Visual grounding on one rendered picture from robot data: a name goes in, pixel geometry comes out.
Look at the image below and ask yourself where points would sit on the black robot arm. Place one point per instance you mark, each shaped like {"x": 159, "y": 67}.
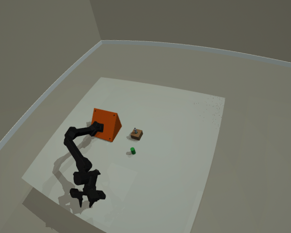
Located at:
{"x": 84, "y": 176}

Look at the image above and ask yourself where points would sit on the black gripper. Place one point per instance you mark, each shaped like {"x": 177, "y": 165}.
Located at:
{"x": 78, "y": 194}

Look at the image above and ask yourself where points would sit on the dark green cylinder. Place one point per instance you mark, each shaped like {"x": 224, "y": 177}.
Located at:
{"x": 132, "y": 150}

